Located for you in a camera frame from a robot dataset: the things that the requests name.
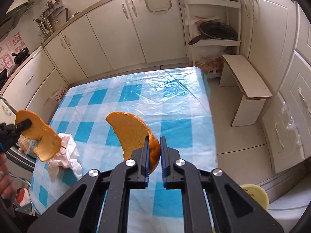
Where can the yellow plastic trash basin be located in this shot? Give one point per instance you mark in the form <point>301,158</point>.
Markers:
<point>258,194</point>

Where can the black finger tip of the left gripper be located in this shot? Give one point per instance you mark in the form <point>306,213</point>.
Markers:
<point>9,134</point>

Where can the blue checkered plastic tablecloth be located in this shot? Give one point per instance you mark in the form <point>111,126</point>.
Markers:
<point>172,103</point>

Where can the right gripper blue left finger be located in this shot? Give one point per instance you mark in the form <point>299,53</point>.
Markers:
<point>143,165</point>

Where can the clear plastic bag in drawer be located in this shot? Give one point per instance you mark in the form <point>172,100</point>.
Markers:
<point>291,125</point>

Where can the white lower kitchen cabinets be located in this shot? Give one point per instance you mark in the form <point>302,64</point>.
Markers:
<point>110,38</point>

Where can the curved orange peel piece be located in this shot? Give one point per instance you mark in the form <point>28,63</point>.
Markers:
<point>131,131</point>

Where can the white tissue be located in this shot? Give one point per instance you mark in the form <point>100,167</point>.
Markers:
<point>67,157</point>

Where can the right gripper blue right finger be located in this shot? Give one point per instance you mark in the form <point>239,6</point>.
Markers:
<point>167,157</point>

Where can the black kettle on stove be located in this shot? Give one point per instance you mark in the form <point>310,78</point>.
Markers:
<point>21,56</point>

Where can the black frying pan with lid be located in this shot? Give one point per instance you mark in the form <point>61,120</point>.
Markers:
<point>214,30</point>

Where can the utensil rack on counter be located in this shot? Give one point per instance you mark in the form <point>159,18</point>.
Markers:
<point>51,19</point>

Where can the white drawer cabinet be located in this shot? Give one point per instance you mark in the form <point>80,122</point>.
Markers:
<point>295,91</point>

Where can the small white wooden stool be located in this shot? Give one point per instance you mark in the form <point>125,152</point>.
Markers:
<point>237,71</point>

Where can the person's hand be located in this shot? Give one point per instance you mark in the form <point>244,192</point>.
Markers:
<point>7,189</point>

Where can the floral bag hanging on cabinet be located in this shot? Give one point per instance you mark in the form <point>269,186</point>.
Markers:
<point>59,94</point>

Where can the white tiered storage rack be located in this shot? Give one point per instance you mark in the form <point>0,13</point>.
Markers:
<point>207,53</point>

